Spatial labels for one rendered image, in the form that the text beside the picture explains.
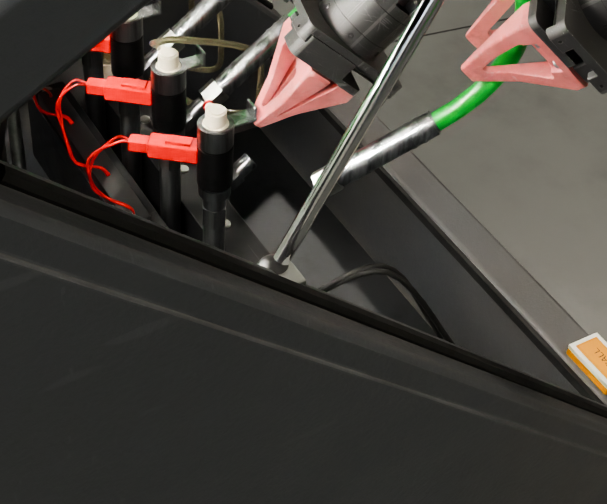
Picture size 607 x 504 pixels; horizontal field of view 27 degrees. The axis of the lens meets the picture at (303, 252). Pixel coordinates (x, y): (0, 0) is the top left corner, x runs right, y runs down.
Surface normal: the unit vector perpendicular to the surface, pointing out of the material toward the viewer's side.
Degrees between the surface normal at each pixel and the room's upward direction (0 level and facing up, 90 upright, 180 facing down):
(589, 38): 47
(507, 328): 90
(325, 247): 0
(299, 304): 43
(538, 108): 0
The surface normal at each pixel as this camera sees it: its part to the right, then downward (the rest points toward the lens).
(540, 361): -0.86, 0.31
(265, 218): 0.06, -0.72
